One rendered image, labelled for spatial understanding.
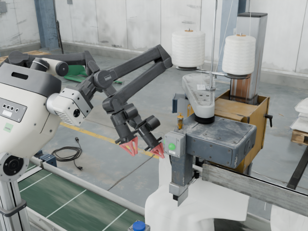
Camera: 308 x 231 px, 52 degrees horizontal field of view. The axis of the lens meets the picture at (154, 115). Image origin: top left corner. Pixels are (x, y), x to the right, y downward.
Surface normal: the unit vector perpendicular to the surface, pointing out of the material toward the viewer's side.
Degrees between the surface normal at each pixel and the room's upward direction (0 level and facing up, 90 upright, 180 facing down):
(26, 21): 89
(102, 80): 67
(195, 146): 90
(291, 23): 90
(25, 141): 115
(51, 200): 0
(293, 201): 90
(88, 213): 0
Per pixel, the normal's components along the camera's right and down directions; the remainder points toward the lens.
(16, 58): 0.22, -0.40
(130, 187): -0.01, -0.92
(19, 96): -0.44, -0.33
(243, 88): -0.57, 0.33
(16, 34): 0.83, 0.25
